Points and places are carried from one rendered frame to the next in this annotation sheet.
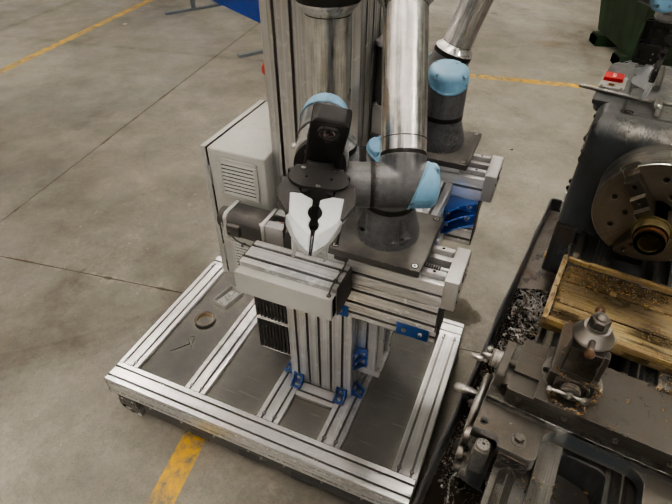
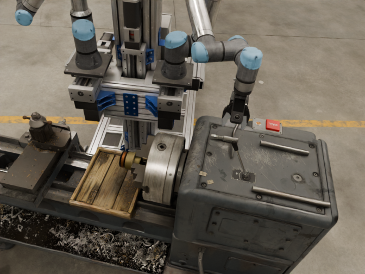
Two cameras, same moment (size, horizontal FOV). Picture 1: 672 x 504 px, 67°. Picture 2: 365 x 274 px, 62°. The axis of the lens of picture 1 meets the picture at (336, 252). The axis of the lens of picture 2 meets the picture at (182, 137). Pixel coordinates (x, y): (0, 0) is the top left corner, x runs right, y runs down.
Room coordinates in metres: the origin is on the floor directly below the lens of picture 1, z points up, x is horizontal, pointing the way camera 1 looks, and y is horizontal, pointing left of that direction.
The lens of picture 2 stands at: (0.93, -1.72, 2.20)
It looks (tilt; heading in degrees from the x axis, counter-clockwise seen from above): 47 degrees down; 67
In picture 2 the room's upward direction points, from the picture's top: 6 degrees clockwise
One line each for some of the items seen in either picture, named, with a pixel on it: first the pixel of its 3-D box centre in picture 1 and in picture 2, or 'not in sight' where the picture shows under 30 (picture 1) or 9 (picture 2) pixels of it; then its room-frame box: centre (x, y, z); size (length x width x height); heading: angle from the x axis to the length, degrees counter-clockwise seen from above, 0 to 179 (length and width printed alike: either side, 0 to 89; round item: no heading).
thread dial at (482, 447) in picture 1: (479, 454); not in sight; (0.57, -0.32, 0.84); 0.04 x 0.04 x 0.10; 60
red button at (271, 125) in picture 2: (613, 78); (272, 125); (1.69, -0.94, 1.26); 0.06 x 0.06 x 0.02; 60
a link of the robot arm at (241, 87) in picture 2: (670, 12); (243, 82); (1.49, -0.92, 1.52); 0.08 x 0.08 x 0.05
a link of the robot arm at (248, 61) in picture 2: not in sight; (249, 64); (1.49, -0.92, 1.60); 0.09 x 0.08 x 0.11; 84
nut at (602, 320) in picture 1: (600, 320); (35, 114); (0.67, -0.52, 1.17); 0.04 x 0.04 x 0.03
